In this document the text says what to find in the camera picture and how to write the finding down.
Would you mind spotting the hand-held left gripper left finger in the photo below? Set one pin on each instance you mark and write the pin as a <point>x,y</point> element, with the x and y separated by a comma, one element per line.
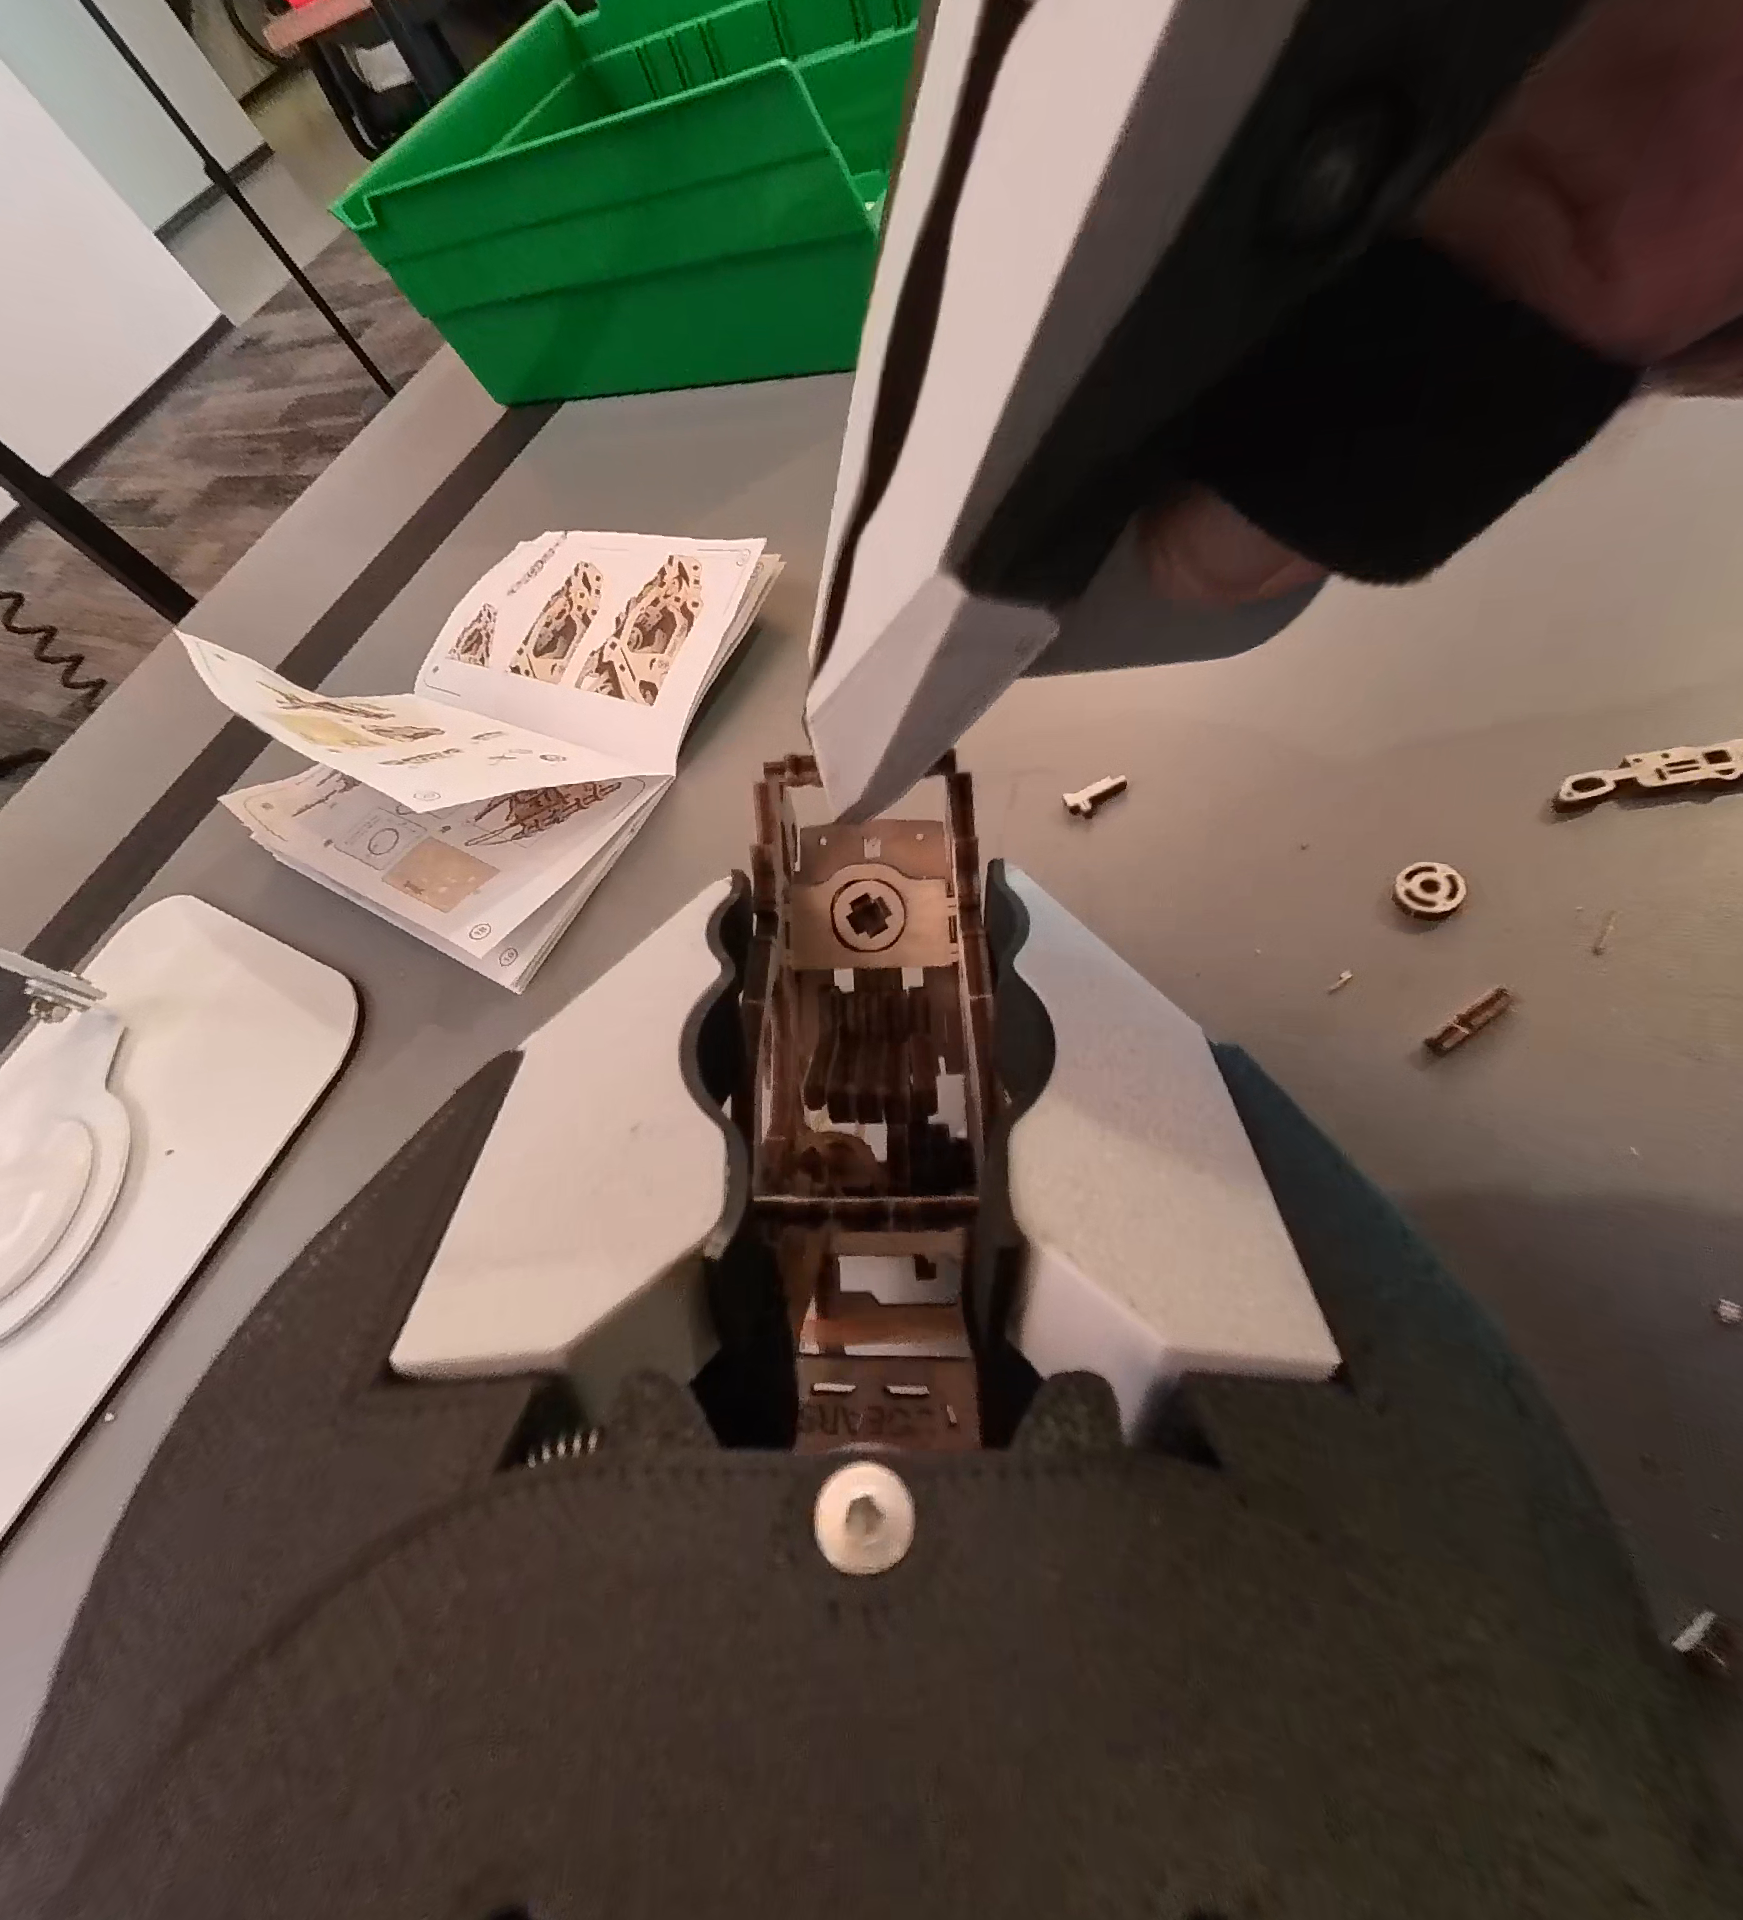
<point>571,1184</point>

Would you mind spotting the wooden model car chassis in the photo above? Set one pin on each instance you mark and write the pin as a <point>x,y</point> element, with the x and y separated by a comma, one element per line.
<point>811,913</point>

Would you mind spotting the small T-shaped wooden piece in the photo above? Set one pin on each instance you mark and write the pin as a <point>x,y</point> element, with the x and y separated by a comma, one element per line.
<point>1097,795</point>

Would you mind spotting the small wooden offcut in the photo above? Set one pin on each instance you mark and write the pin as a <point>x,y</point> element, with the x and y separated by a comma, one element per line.
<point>1702,1643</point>

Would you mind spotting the small wooden bar part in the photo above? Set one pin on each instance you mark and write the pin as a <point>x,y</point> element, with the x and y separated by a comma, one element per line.
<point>1468,1020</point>

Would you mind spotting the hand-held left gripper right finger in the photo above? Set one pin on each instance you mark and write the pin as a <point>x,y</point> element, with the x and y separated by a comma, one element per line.
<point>1156,1184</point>

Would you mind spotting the white instruction booklet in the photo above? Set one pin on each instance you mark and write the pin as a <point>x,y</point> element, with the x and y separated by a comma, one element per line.
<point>571,899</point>

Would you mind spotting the round wooden wheel part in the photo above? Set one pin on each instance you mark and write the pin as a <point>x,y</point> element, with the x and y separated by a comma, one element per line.
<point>1403,889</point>

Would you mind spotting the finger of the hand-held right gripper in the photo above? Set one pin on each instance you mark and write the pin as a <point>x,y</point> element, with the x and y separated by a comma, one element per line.
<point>907,178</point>
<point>990,376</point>

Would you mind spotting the green plastic bin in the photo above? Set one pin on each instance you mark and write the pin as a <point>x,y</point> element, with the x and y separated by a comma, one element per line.
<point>631,270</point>

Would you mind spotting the long holed wooden strip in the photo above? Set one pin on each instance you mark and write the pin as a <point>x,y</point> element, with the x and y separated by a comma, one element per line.
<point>1577,787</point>

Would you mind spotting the ornamented wooden bumper strip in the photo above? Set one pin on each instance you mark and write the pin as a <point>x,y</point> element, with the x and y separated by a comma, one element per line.
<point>793,773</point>

